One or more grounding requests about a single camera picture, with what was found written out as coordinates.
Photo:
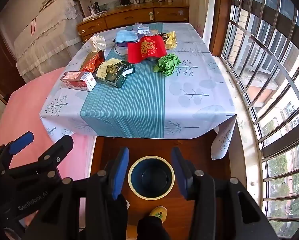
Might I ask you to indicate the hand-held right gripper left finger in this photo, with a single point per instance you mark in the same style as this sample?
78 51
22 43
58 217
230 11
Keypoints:
120 172

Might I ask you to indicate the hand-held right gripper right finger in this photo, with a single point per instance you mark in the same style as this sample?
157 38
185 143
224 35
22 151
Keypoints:
178 172

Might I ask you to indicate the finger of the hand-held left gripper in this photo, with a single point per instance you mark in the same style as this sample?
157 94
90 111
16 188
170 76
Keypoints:
60 146
20 142

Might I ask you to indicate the blue waste bin cream rim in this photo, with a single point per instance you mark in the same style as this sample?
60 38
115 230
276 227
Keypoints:
152 177

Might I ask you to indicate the red carton box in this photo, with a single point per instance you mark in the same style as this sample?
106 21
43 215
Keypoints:
75 78

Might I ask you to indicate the orange red snack packet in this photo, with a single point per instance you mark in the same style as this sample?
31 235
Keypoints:
92 62

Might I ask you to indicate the cream printed carton box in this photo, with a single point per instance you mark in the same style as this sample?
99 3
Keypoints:
105 67

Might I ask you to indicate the dark green carton box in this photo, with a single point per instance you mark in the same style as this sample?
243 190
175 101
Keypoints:
117 74

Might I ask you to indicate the green paper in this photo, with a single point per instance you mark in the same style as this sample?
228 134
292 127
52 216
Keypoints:
167 63

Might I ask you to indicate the white tissue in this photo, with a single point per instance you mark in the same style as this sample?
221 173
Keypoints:
98 42

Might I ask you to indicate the blue face mask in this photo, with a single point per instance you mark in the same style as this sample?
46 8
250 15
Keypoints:
125 37

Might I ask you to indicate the red envelope gold print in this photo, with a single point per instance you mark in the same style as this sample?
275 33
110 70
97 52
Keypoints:
149 47

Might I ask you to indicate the yellow plastic bag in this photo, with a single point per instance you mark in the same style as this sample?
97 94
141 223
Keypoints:
170 41

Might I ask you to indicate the black and yellow wrapper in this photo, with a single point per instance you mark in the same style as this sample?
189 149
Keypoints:
162 36

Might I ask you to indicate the clear bag with purple contents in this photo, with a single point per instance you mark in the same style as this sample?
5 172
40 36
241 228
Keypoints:
142 28

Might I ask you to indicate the yellow slipper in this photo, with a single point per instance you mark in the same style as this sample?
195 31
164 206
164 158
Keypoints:
158 213

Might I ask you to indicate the person's black trouser leg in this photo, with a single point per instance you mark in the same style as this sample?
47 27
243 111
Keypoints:
152 228

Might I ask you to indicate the dark wooden door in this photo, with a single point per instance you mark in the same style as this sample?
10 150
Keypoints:
2 67

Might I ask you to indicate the white window sill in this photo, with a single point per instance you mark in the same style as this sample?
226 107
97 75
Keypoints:
239 110

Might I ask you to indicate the white lace cover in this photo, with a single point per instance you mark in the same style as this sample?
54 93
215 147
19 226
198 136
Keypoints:
47 37

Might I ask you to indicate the white power strip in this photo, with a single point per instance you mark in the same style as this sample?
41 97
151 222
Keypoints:
92 18

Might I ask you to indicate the white pen cup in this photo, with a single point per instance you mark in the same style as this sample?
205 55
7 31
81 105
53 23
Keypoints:
91 10

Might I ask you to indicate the black bottle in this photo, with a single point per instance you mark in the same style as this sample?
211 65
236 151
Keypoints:
96 6

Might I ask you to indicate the metal window grille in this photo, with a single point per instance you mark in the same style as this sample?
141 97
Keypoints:
293 82

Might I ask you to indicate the wooden dresser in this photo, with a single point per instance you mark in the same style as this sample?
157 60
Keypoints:
129 17

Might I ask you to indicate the cream drawer safety lock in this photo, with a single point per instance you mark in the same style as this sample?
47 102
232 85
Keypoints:
150 15

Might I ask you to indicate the cream curtain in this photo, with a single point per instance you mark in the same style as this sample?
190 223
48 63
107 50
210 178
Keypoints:
203 12

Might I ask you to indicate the black picture frame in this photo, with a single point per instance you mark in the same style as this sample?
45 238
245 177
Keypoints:
124 0

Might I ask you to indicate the wooden window frame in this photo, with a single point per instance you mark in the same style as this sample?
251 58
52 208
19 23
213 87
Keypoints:
215 17

